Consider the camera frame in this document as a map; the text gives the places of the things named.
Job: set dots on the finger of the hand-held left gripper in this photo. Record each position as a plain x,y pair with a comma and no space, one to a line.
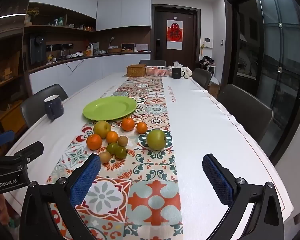
3,138
30,149

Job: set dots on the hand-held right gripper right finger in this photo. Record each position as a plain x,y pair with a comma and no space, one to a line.
218,180

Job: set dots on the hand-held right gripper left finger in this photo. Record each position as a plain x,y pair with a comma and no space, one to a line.
85,180

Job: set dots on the brown kiwi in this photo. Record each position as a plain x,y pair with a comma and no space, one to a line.
105,157
123,140

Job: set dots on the orange mandarin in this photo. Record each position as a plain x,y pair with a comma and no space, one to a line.
128,124
94,141
112,137
141,127

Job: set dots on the green persimmon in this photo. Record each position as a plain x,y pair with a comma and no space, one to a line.
121,153
112,148

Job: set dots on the yellow pear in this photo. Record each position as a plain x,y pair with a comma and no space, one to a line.
101,127

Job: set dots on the green pear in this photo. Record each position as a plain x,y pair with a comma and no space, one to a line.
156,140

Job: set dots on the green plate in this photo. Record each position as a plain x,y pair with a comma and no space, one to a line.
110,108

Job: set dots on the grey chair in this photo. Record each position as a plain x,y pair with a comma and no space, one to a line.
152,62
37,102
202,77
245,110

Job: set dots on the dark blue mug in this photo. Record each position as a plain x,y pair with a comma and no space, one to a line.
53,107

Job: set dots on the patterned table runner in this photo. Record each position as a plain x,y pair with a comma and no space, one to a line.
150,180

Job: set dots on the black countertop appliance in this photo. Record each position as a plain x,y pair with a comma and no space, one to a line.
38,48

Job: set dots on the white lower cabinet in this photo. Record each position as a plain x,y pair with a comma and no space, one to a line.
102,67

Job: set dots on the white crumpled cloth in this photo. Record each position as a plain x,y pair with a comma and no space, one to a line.
187,73

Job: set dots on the orange box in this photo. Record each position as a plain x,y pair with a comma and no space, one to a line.
87,53

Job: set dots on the black mug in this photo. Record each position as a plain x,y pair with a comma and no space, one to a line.
177,73

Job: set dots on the dark bag on stool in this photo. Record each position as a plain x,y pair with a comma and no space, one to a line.
207,61

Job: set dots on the woven wicker box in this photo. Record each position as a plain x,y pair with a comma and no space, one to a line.
136,71

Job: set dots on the pink plastic basket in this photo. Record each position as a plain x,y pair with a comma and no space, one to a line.
158,71

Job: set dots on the wicker tray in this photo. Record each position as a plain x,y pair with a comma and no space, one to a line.
114,50

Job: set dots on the small desk lamp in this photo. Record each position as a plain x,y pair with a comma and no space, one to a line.
111,40

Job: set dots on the black box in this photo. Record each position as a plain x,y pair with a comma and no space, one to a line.
128,47

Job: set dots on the glass sliding door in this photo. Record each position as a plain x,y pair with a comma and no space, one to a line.
280,55

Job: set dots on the white framed card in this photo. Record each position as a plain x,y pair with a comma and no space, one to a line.
142,47

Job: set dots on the dark wooden door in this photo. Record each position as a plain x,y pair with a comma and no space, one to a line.
190,35

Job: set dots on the white upper cabinets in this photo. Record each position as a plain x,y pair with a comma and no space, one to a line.
122,7

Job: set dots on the white wall intercom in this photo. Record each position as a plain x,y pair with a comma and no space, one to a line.
207,42

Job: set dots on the red and white wall calendar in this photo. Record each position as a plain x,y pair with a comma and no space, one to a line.
175,33

